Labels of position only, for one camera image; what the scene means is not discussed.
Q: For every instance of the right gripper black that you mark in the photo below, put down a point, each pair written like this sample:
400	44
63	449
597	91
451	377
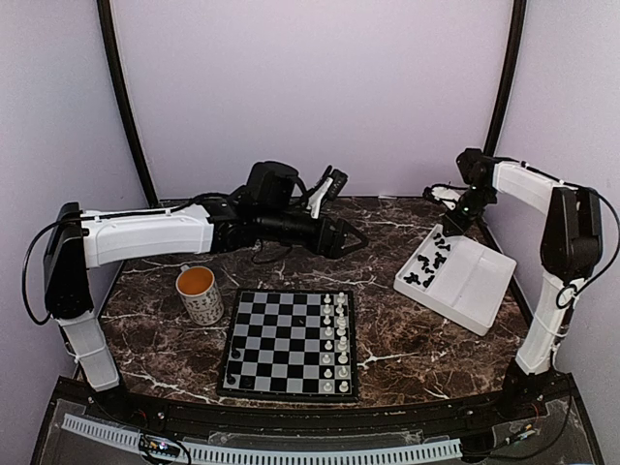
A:
459	227

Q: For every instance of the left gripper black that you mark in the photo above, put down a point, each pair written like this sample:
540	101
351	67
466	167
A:
333	249

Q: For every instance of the white plastic tray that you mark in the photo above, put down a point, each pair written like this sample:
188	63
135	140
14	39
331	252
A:
470	286

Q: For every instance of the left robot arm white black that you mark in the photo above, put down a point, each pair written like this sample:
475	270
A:
273	205

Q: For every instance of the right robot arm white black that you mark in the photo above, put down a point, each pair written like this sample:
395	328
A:
571	247

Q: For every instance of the black chess pieces in tray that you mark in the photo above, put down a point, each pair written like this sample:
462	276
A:
427	262

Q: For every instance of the white chess pieces row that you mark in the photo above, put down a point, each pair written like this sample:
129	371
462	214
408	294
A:
335	369

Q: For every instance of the black silver chess board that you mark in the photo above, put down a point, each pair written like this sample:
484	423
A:
278	333

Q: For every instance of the patterned mug orange inside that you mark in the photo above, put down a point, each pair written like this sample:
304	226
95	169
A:
200	295

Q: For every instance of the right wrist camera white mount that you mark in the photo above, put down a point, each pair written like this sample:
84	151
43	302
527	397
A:
442	194

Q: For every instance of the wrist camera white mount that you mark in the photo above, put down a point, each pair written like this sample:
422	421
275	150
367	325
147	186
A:
328	188
442	194

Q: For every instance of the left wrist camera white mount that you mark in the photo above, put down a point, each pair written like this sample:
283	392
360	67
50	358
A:
328	188

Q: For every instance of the black aluminium front rail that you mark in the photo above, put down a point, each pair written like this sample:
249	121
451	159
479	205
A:
463	417

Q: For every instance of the right black frame post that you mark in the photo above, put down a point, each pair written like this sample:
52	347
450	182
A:
518	13

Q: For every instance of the black frame post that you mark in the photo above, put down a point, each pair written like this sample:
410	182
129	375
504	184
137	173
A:
518	13
124	106

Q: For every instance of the white slotted cable duct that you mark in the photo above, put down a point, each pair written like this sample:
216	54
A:
161	449

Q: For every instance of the left black frame post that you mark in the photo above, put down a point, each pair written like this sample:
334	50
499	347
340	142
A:
124	106

